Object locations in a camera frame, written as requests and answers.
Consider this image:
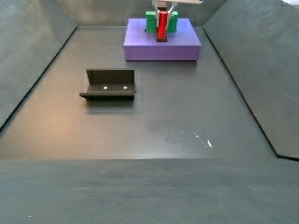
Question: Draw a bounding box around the red hexagonal peg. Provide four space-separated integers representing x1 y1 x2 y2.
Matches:
156 11 166 42

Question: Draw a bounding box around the brown upright bracket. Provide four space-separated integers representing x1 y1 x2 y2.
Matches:
156 1 168 42

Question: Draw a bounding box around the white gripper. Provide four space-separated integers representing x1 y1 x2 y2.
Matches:
150 0 202 32

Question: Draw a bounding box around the green block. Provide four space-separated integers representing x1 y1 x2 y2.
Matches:
145 11 178 33

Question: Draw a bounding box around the black angle bracket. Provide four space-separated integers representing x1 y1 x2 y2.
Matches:
78 69 136 100

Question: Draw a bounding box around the purple base board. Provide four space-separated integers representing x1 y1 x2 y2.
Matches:
123 18 201 61

